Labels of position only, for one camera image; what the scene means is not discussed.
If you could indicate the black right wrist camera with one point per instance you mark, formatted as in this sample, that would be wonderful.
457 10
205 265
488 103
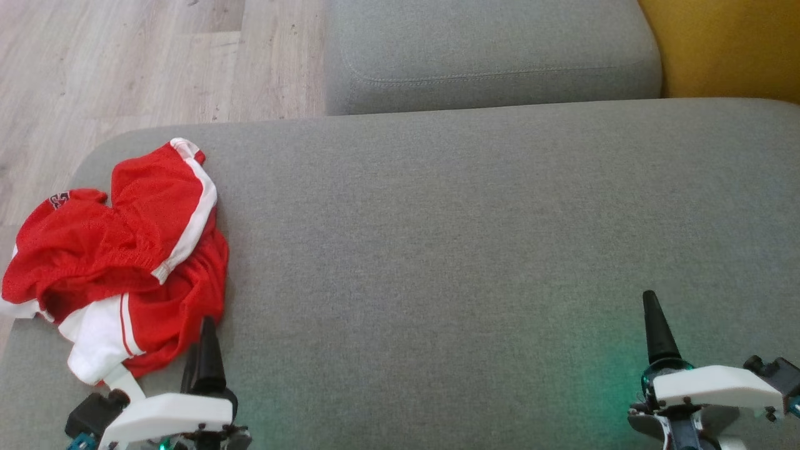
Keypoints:
781 375

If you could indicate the large grey sofa seat cushion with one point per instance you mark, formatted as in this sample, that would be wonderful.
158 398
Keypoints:
437 250

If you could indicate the yellow cushion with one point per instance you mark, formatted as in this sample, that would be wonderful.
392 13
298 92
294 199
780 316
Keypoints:
737 44

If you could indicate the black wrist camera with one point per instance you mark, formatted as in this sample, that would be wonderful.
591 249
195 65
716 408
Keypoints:
94 415
781 375

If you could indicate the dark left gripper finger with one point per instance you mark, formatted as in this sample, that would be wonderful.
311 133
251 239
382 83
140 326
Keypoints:
210 362
189 372

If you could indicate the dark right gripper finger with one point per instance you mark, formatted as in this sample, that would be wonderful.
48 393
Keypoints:
659 337

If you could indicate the red mesh shorts white stripe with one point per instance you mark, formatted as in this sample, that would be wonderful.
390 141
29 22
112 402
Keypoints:
125 212

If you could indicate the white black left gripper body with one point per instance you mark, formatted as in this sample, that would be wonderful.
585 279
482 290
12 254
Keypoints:
169 415

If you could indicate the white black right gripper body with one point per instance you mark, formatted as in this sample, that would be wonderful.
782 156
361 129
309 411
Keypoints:
712 384

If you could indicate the small grey sofa cushion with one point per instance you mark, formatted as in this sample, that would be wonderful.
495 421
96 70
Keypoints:
487 50

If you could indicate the red shirt white sleeves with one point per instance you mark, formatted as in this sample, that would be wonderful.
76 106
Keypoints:
100 337

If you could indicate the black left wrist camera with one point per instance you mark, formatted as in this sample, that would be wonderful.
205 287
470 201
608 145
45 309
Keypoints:
94 415

